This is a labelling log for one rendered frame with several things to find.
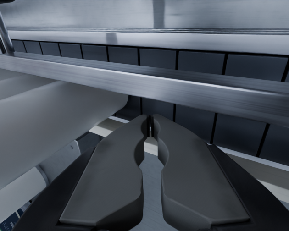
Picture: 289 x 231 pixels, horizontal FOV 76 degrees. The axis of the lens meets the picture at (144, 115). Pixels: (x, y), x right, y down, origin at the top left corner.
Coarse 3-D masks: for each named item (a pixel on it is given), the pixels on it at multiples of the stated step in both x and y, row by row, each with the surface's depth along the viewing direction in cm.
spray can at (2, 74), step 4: (0, 68) 25; (0, 72) 25; (4, 72) 25; (8, 72) 25; (12, 72) 26; (16, 72) 26; (20, 72) 26; (0, 76) 24; (4, 76) 25; (8, 76) 25; (12, 76) 26; (16, 76) 26; (0, 80) 24
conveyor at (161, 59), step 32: (128, 64) 18; (160, 64) 17; (192, 64) 15; (224, 64) 14; (256, 64) 13; (288, 64) 12; (192, 128) 18; (224, 128) 16; (256, 128) 15; (288, 128) 14; (288, 160) 15
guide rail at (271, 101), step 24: (24, 72) 13; (48, 72) 12; (72, 72) 11; (96, 72) 10; (120, 72) 9; (144, 72) 8; (168, 72) 8; (192, 72) 8; (144, 96) 9; (168, 96) 8; (192, 96) 8; (216, 96) 7; (240, 96) 7; (264, 96) 6; (288, 96) 6; (264, 120) 6; (288, 120) 6
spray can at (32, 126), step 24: (24, 96) 13; (48, 96) 13; (72, 96) 14; (96, 96) 16; (120, 96) 18; (0, 120) 11; (24, 120) 11; (48, 120) 12; (72, 120) 14; (96, 120) 16; (0, 144) 10; (24, 144) 11; (48, 144) 13; (0, 168) 10; (24, 168) 12
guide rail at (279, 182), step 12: (108, 120) 21; (96, 132) 20; (108, 132) 19; (144, 144) 17; (156, 144) 17; (252, 168) 14; (264, 168) 14; (276, 168) 14; (264, 180) 13; (276, 180) 13; (288, 180) 13; (276, 192) 13; (288, 192) 12
